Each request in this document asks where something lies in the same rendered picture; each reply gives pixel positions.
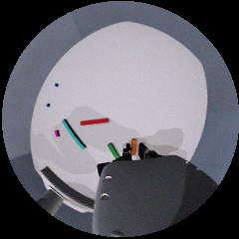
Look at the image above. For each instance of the turquoise rod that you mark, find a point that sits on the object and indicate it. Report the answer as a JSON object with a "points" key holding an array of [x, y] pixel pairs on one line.
{"points": [[73, 134]]}

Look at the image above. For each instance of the green rod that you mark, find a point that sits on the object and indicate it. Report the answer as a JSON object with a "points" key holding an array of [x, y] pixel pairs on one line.
{"points": [[113, 150]]}

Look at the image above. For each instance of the red rod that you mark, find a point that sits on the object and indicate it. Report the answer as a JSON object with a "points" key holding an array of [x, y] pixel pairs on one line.
{"points": [[92, 121]]}

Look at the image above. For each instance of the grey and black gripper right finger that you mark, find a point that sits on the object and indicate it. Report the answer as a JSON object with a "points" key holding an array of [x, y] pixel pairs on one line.
{"points": [[145, 153]]}

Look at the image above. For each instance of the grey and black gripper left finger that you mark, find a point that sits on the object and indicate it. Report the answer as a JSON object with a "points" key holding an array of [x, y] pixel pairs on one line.
{"points": [[126, 155]]}

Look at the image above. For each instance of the orange rod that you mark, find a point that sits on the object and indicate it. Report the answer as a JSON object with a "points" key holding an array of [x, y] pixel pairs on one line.
{"points": [[133, 145]]}

